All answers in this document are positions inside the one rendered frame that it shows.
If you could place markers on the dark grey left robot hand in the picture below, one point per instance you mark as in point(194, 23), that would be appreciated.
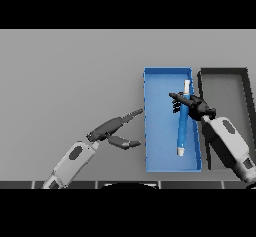
point(108, 128)

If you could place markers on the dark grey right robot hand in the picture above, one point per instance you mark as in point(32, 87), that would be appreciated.
point(198, 108)

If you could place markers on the blue pipe with pale ends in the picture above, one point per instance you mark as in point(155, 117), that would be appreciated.
point(183, 121)

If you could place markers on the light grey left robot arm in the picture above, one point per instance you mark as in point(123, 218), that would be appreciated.
point(70, 164)

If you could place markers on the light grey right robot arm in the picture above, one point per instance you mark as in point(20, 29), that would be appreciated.
point(229, 146)

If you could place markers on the dark grey bin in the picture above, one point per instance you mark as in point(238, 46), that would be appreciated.
point(230, 87)

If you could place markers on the blue bin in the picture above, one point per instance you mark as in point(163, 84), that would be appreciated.
point(160, 137)

